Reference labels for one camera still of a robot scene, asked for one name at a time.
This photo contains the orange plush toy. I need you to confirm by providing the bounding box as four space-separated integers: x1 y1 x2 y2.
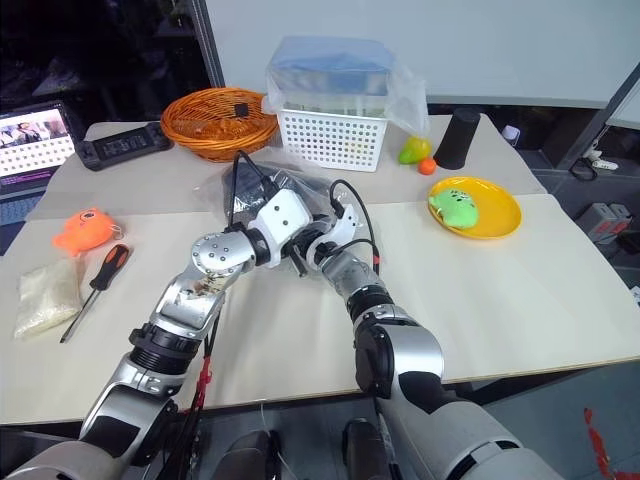
51 207 125 258

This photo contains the open laptop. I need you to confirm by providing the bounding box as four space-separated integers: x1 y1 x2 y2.
0 100 77 202

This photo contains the white power strip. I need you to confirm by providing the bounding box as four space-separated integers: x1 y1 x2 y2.
583 148 620 172

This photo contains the orange black handled screwdriver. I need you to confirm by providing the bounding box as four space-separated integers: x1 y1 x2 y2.
59 243 132 345

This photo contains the grey box with red parts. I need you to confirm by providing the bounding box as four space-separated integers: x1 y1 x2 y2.
574 201 640 257

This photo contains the yellow plate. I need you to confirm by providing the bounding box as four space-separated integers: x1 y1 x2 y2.
427 175 523 241

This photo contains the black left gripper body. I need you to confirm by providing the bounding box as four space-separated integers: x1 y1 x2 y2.
285 225 316 279

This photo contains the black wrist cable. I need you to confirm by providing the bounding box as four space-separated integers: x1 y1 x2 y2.
222 149 279 236
328 178 382 275

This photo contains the green plush toy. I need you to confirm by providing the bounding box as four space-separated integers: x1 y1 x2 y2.
428 188 480 231

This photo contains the grey metal frame post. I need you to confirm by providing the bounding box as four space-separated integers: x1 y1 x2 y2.
191 0 227 92

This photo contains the slanted grey frame post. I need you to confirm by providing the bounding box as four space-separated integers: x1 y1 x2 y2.
553 63 640 172

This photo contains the orange wicker basket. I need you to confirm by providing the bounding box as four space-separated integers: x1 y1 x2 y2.
160 87 281 163

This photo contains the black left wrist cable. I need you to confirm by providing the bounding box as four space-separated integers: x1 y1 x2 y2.
222 149 279 236

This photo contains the black cylindrical cup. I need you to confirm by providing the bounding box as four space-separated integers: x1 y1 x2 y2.
432 106 482 171

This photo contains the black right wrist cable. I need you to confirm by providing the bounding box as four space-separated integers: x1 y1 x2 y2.
328 178 382 275

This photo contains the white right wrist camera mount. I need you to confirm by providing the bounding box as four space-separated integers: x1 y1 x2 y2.
304 202 364 267

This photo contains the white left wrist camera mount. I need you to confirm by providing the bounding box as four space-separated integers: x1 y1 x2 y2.
247 187 314 269

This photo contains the white perforated plastic basket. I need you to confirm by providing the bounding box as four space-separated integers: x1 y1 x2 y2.
275 106 390 173

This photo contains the clear bag of white rice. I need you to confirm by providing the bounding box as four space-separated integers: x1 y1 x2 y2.
12 258 84 342

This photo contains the green toy pear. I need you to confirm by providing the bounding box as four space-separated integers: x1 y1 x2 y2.
397 135 433 166

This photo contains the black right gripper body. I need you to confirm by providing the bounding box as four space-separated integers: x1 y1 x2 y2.
312 219 337 246

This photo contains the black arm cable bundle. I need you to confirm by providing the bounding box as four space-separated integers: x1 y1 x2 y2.
162 299 227 480

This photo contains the red cord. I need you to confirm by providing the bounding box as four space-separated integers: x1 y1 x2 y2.
583 406 640 480

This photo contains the blue box in plastic wrap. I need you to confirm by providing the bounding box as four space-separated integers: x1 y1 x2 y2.
261 35 432 140

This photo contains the black handheld game controller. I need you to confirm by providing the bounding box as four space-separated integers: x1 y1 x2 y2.
74 121 175 173

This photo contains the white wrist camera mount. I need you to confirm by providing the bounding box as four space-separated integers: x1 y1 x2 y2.
247 187 314 269
304 202 364 267

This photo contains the clear plastic bag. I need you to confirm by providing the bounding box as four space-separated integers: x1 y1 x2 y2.
192 158 372 239

